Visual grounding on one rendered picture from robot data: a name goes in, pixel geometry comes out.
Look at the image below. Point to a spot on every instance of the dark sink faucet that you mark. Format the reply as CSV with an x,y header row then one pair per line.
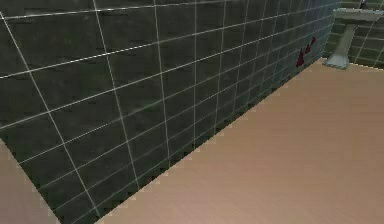
x,y
364,4

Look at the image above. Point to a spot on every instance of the dark red wall towel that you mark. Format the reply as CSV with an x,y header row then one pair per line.
x,y
301,58

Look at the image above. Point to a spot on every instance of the white pedestal sink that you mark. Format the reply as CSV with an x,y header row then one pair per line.
x,y
345,43

